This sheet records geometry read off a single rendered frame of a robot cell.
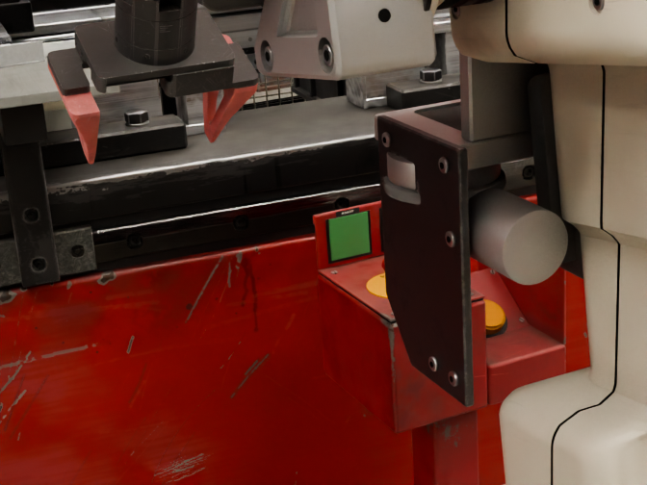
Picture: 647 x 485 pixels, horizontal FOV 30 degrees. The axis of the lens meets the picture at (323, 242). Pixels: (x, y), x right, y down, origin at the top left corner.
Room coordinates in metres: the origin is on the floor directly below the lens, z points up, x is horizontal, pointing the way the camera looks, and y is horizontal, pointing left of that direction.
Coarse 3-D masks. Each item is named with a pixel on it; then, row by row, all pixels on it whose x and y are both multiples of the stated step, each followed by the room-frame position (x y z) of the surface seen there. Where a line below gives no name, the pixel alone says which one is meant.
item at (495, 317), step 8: (488, 304) 1.15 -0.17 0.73; (496, 304) 1.16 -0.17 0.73; (488, 312) 1.15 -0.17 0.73; (496, 312) 1.15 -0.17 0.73; (504, 312) 1.15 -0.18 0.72; (488, 320) 1.14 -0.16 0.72; (496, 320) 1.14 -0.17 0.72; (504, 320) 1.14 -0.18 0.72; (488, 328) 1.13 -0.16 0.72; (496, 328) 1.13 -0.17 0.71
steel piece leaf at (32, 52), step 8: (40, 40) 1.25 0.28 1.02; (0, 48) 1.23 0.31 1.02; (8, 48) 1.23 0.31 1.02; (16, 48) 1.23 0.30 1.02; (24, 48) 1.24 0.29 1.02; (32, 48) 1.24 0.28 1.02; (40, 48) 1.25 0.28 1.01; (0, 56) 1.22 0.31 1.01; (8, 56) 1.23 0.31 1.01; (16, 56) 1.23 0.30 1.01; (24, 56) 1.24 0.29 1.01; (32, 56) 1.24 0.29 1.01; (40, 56) 1.24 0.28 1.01; (0, 64) 1.22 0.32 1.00; (8, 64) 1.23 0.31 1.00; (16, 64) 1.23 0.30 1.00
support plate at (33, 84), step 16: (48, 48) 1.32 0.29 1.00; (64, 48) 1.32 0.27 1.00; (32, 64) 1.23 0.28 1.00; (0, 80) 1.16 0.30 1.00; (16, 80) 1.16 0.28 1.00; (32, 80) 1.15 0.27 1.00; (48, 80) 1.15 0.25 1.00; (0, 96) 1.09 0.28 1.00; (16, 96) 1.08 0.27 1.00; (32, 96) 1.09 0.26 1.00; (48, 96) 1.09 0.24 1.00
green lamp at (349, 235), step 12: (348, 216) 1.18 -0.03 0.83; (360, 216) 1.18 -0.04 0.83; (336, 228) 1.17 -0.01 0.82; (348, 228) 1.17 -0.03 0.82; (360, 228) 1.18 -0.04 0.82; (336, 240) 1.17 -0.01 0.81; (348, 240) 1.17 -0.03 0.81; (360, 240) 1.18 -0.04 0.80; (336, 252) 1.17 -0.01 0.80; (348, 252) 1.17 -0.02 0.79; (360, 252) 1.18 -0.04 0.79
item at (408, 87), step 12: (396, 84) 1.45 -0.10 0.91; (408, 84) 1.45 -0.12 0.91; (420, 84) 1.44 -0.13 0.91; (432, 84) 1.44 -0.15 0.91; (444, 84) 1.43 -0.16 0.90; (456, 84) 1.44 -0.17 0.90; (396, 96) 1.43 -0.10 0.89; (408, 96) 1.42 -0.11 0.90; (420, 96) 1.42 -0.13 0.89; (432, 96) 1.43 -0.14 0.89; (444, 96) 1.43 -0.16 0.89; (456, 96) 1.44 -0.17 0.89; (396, 108) 1.43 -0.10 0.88
